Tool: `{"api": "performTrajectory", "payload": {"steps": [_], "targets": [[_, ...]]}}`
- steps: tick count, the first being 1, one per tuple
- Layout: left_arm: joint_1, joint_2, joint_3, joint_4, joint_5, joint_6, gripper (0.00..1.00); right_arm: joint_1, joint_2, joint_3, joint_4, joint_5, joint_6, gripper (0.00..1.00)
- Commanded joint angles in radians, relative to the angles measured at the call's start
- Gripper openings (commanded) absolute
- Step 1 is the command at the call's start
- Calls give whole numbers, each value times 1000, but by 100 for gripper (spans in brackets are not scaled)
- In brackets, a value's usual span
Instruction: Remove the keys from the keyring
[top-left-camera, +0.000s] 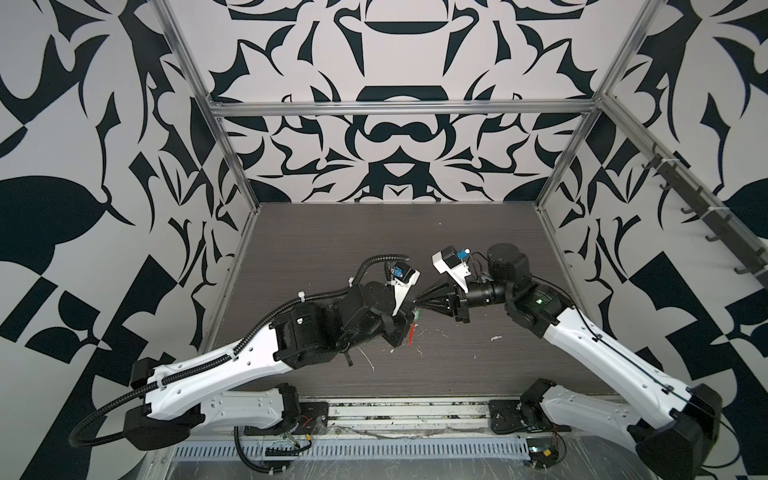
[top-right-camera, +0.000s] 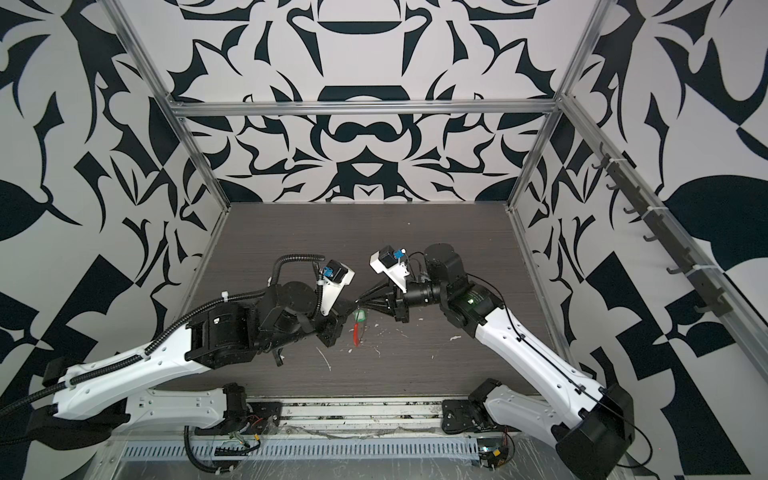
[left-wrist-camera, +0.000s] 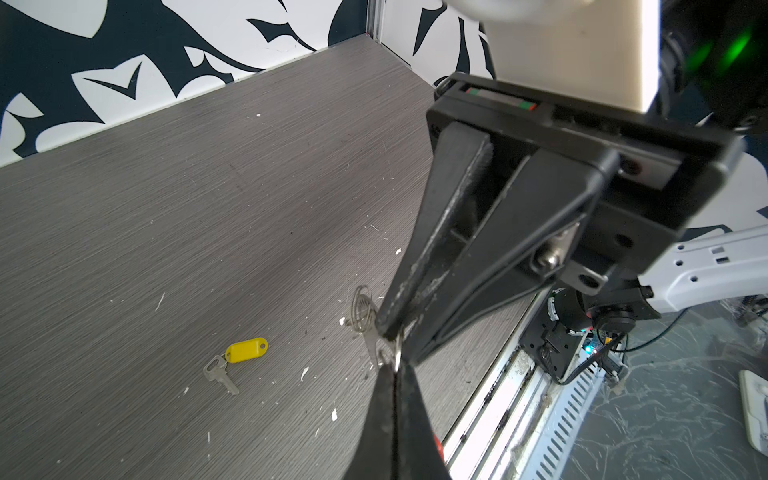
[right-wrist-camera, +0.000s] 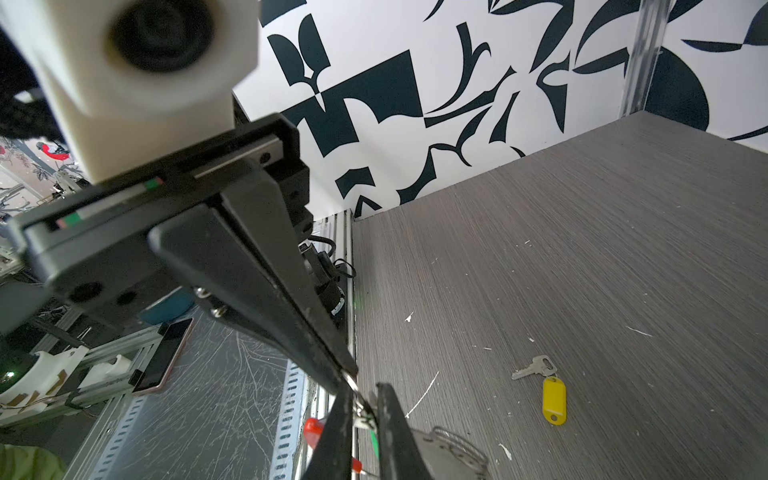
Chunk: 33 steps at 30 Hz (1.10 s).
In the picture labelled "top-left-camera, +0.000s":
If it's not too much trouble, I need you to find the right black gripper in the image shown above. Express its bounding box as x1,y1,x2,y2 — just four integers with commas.
418,275,516,325

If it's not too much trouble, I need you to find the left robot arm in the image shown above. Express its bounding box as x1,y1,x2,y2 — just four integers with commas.
123,280,414,451

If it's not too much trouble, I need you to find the small electronics board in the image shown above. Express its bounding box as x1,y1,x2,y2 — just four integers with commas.
524,434,567,470

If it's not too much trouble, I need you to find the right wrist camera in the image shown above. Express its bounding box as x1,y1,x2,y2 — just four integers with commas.
432,246,471,293

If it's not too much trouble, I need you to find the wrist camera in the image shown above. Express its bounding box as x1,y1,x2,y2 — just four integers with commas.
432,246,471,293
389,261,420,316

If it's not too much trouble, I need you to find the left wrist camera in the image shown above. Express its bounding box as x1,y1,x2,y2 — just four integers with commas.
389,261,420,316

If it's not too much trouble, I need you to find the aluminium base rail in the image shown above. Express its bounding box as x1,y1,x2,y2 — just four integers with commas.
161,395,601,438

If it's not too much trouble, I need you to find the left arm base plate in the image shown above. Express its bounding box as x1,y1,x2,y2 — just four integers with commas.
243,401,330,437

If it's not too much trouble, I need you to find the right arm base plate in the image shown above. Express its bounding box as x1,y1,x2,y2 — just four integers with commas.
488,400,572,435

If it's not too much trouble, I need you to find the black corrugated cable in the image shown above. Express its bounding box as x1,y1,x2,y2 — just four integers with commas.
232,427,313,475

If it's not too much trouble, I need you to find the white cable duct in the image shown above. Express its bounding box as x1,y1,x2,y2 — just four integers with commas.
173,436,532,462

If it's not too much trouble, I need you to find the black wall hook rack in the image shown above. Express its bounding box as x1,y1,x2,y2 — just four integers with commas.
641,143,767,289

